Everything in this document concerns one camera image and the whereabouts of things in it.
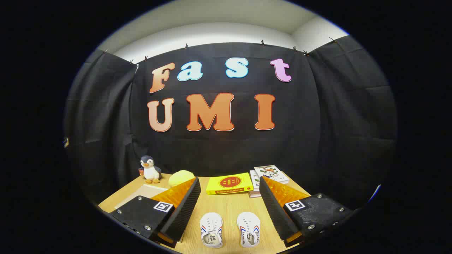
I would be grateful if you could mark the yellow round plush bun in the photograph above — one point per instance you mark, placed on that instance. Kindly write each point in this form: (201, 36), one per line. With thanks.
(180, 177)

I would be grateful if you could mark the black backdrop cloth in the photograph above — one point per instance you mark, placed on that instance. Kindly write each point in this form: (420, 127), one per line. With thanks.
(212, 151)

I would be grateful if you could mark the yellow book with red circle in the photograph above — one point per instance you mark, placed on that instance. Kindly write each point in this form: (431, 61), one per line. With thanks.
(229, 182)

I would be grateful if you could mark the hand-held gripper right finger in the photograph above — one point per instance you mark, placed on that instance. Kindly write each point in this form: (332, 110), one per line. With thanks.
(275, 211)

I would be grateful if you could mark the brown cover book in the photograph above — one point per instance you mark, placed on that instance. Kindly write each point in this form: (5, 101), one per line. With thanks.
(254, 194)

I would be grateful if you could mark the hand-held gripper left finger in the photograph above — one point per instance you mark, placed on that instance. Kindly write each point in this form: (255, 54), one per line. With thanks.
(183, 211)

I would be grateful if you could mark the white book with plant print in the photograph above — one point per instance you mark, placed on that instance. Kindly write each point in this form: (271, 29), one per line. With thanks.
(255, 181)

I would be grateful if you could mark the white canvas shoe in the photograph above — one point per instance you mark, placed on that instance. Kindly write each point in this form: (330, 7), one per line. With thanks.
(211, 229)
(248, 228)

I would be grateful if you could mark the penguin plush toy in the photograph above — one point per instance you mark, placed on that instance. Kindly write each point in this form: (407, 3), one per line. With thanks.
(151, 172)

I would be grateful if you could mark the cream fabric storage box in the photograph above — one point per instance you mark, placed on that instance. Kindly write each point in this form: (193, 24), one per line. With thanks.
(148, 190)

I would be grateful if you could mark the white floral cover book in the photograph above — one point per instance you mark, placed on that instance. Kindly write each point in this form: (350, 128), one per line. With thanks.
(272, 173)

